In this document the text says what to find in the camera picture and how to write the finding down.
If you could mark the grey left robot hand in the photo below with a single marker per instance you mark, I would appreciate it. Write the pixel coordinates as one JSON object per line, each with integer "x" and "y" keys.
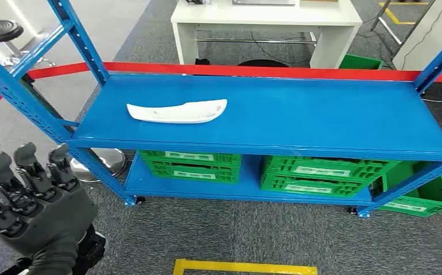
{"x": 42, "y": 212}

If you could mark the white curved plastic part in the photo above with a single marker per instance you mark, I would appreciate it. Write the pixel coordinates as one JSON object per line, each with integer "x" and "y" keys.
{"x": 175, "y": 112}

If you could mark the blue metal shelf rack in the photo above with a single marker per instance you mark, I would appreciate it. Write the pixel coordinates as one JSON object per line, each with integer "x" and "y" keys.
{"x": 281, "y": 114}

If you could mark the black stanchion chrome base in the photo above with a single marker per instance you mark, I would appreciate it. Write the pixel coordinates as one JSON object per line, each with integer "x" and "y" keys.
{"x": 101, "y": 165}

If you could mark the black bag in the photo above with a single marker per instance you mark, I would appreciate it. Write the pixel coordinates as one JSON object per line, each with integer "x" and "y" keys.
{"x": 202, "y": 61}

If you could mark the black device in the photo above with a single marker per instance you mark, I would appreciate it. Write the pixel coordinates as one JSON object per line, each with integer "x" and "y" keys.
{"x": 194, "y": 2}

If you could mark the white desk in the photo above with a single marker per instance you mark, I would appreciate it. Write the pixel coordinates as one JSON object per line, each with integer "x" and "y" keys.
{"x": 266, "y": 17}

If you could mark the grey laptop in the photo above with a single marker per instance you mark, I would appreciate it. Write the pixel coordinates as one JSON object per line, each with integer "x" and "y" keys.
{"x": 262, "y": 2}

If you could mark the open green plastic bin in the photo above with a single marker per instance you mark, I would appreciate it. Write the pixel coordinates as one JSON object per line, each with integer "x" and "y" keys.
{"x": 359, "y": 62}
{"x": 433, "y": 197}

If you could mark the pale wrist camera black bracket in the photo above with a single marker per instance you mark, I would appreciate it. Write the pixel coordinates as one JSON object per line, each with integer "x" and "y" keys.
{"x": 90, "y": 246}

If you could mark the steel tube frame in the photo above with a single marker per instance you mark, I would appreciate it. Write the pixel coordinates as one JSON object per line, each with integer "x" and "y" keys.
{"x": 389, "y": 30}

